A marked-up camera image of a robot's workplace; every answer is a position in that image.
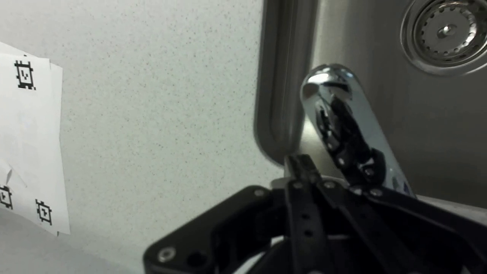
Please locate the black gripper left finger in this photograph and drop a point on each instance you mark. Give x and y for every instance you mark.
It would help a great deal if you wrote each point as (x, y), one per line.
(305, 229)

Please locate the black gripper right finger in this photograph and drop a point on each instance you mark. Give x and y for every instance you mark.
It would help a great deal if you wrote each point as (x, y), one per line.
(405, 233)

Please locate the chrome sink faucet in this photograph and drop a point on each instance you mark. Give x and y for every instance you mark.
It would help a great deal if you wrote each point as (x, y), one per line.
(370, 127)

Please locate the stainless steel sink basin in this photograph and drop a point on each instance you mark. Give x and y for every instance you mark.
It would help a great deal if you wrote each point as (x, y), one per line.
(435, 131)

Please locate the round metal sink drain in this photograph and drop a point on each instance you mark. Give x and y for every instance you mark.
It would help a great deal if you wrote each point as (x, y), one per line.
(446, 31)

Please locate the white paper with black markers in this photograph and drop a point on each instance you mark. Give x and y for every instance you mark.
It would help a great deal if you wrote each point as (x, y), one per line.
(31, 142)

